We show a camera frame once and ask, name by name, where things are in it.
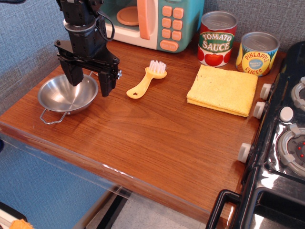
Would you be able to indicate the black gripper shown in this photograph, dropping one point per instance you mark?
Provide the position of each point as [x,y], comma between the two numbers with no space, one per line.
[87,48]

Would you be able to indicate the yellow towel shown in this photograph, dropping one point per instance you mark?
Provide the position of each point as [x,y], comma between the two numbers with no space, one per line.
[223,90]

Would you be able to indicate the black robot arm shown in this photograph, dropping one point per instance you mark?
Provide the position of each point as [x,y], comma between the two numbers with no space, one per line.
[79,12]

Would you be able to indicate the yellow dish brush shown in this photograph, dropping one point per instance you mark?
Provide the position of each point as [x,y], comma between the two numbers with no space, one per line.
[156,70]

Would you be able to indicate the teal toy microwave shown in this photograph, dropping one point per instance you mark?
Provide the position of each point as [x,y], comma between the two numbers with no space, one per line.
[164,25]

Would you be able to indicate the tomato sauce can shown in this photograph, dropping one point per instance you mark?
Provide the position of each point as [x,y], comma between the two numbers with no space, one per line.
[216,38]

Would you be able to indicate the orange cloth item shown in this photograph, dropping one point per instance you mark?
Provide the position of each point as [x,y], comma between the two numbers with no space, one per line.
[20,224]

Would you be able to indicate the pineapple slices can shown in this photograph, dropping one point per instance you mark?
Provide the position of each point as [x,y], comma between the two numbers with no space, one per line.
[257,53]

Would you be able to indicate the black toy stove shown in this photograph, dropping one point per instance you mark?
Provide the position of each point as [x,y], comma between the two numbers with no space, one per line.
[273,183]

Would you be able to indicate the small steel bowl with handles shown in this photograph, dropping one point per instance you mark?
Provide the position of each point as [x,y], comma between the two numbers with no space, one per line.
[58,95]

